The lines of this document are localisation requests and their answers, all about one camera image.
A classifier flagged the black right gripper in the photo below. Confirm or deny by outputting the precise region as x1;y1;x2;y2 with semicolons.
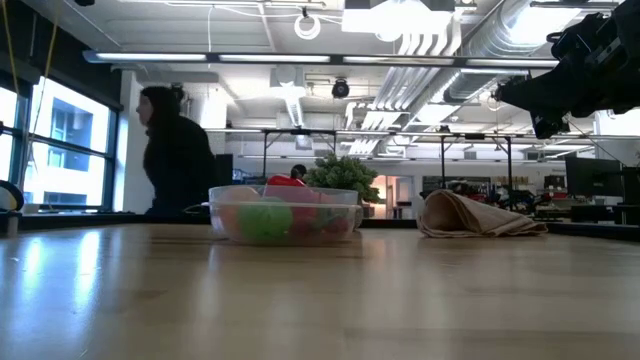
495;4;614;119

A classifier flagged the clear plastic tupperware container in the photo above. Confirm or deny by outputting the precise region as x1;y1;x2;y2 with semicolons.
208;184;365;247

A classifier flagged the red toy cherry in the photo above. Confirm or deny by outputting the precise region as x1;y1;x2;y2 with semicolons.
323;213;352;236

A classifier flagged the red toy strawberry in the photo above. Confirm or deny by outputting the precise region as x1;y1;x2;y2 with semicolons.
293;203;322;236

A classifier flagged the large red toy fruit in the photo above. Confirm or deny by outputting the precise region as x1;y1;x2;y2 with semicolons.
264;174;307;190

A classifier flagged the green toy apple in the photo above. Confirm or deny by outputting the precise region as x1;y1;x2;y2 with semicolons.
236;198;295;242

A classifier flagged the black computer monitor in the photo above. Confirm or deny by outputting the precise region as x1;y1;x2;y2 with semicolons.
564;157;624;198
215;153;235;187

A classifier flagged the beige folded cloth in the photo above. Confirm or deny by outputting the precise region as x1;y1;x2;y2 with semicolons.
416;188;550;239

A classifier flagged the potted green succulent plant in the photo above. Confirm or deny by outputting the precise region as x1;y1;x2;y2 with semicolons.
303;153;381;231

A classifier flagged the long ceiling light strip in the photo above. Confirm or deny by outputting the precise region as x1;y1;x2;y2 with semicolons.
82;49;561;70

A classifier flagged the large window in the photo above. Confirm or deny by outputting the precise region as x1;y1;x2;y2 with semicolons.
0;74;120;212

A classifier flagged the black arched fixture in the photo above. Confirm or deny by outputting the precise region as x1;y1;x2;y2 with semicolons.
0;179;26;239

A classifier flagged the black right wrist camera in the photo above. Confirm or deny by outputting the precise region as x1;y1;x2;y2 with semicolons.
529;112;570;141

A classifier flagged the silver ventilation duct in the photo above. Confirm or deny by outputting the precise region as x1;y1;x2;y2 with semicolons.
442;0;584;104

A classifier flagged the black metal rack frame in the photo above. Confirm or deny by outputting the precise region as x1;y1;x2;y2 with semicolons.
261;128;515;191

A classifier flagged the white coiled cable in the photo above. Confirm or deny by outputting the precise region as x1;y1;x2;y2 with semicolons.
293;13;322;41

